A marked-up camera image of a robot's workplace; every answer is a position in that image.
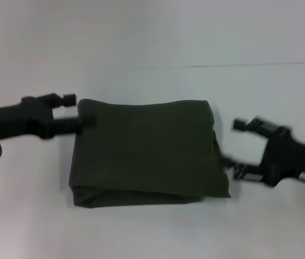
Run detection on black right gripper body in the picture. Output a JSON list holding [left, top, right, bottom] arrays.
[[259, 124, 305, 187]]

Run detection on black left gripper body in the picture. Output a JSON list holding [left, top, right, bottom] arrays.
[[0, 96, 55, 144]]

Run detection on dark green FREE t-shirt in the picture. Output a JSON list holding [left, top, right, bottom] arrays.
[[67, 98, 232, 208]]

